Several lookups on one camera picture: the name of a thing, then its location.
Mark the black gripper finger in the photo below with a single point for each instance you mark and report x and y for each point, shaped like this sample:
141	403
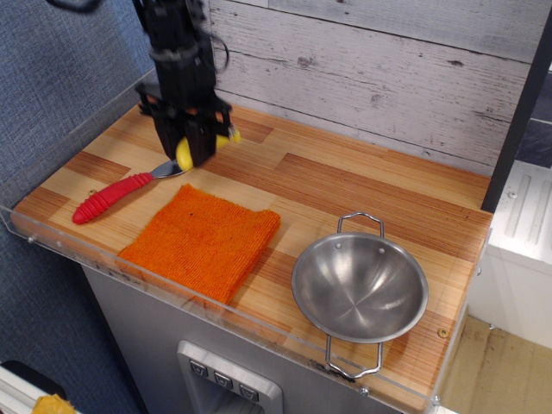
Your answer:
202	142
170	132

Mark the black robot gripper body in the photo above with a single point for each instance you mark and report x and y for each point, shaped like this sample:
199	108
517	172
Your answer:
184	93

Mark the yellow toy banana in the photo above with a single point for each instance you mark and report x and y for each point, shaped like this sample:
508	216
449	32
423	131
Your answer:
183	152

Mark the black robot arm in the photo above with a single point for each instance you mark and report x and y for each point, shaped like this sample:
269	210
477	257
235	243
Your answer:
175	26

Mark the orange folded cloth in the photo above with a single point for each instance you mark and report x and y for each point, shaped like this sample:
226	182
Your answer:
203	242

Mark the clear acrylic table guard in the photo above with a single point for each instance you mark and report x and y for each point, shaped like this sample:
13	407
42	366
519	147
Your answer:
310	177

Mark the grey cabinet with dispenser panel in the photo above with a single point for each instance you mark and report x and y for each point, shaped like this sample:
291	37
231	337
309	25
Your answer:
183	361

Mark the white ribbed side unit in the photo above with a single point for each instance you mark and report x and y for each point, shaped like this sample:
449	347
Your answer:
511	289

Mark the red handled metal fork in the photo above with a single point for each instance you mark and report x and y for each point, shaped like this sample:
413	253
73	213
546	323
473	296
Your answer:
99	202

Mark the stainless steel two-handled bowl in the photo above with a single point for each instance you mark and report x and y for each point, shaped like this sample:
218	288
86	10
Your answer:
360	288

